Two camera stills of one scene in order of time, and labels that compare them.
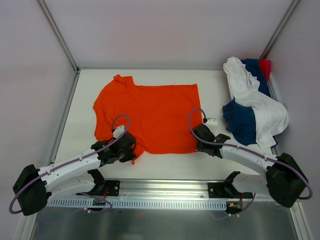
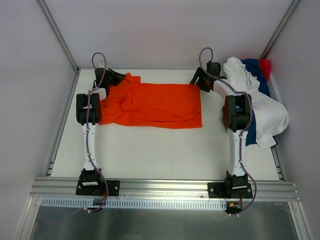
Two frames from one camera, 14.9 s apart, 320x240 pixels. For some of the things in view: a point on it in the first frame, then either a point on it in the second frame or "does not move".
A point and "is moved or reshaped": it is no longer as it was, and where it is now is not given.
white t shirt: [271, 116] does not move
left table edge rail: [51, 158] does not move
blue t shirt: [240, 120] does not move
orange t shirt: [163, 119] is moved or reshaped
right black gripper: [203, 147] → [200, 78]
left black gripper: [128, 155] → [113, 77]
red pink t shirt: [266, 67] does not move
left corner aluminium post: [59, 34] does not move
